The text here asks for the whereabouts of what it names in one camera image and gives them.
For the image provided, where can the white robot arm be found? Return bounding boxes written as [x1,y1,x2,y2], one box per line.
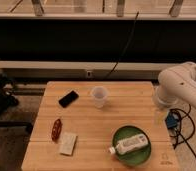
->
[153,62,196,109]

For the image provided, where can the red oblong snack packet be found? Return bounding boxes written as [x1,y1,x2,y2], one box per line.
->
[51,119,62,141]

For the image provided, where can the blue power adapter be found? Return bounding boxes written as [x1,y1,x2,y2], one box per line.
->
[165,114,178,129]

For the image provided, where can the black office chair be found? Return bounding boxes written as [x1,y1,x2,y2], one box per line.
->
[0,73,33,133]

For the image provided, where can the black hanging cable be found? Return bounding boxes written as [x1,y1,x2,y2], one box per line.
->
[104,10,141,80]

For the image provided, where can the black eraser block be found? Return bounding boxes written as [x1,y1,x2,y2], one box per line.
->
[59,91,79,108]

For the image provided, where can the black floor cable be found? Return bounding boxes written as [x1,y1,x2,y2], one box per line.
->
[168,103,196,171]

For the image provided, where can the white wall outlet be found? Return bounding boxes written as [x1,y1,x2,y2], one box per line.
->
[86,71,92,78]

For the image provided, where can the white plastic bottle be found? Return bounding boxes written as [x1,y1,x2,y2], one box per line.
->
[109,134,148,155]

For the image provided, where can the green round plate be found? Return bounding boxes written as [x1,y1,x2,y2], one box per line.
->
[112,125,151,167]

